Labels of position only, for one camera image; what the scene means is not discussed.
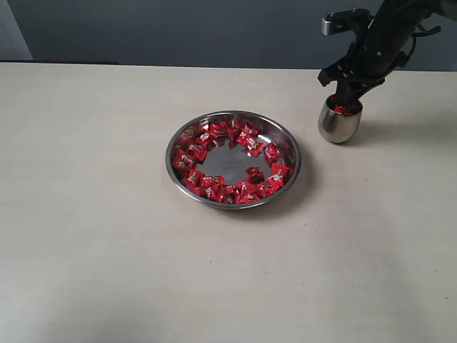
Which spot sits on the red candy wrapper packet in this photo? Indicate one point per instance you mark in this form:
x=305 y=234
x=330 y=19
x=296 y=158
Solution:
x=247 y=193
x=279 y=174
x=183 y=161

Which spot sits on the stainless steel cup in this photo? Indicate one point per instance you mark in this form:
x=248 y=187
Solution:
x=337 y=124

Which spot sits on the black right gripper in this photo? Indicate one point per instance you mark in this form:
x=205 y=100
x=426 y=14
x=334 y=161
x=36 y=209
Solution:
x=372 y=56

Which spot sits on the round stainless steel plate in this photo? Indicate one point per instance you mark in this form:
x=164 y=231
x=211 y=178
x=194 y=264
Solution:
x=231 y=148

